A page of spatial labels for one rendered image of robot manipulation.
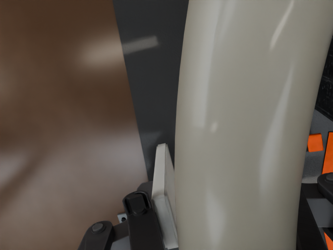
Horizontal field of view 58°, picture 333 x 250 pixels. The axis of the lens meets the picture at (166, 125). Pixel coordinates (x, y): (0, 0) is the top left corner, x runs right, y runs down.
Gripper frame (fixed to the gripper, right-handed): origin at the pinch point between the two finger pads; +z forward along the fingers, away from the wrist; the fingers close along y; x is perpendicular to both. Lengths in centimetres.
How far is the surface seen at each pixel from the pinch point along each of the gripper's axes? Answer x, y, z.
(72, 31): 16, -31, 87
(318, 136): -33, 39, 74
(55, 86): 0, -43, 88
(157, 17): 14, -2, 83
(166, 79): -6, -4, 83
